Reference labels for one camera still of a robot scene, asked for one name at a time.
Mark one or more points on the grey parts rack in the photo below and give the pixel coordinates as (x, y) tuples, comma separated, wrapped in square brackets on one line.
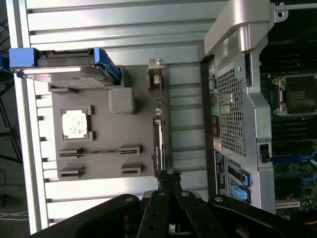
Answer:
[(106, 134)]

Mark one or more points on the CPU socket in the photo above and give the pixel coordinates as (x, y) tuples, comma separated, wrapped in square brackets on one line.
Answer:
[(299, 94)]

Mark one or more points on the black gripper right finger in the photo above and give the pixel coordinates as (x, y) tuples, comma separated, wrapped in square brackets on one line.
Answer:
[(198, 218)]

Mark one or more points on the green motherboard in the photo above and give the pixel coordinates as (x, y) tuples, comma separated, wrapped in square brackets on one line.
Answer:
[(292, 171)]

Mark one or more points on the black silver PC case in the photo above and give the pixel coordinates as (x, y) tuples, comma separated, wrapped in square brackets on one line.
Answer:
[(260, 111)]

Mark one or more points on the silver CPU chip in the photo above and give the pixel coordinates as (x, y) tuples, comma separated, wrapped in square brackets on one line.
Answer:
[(75, 124)]

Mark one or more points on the white expansion slot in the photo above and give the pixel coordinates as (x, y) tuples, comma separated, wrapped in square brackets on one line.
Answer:
[(287, 203)]

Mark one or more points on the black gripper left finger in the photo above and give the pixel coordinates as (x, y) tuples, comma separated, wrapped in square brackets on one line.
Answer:
[(156, 215)]

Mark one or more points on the hard disk with blue caddy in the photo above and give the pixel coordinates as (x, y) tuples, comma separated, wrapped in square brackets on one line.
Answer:
[(62, 74)]

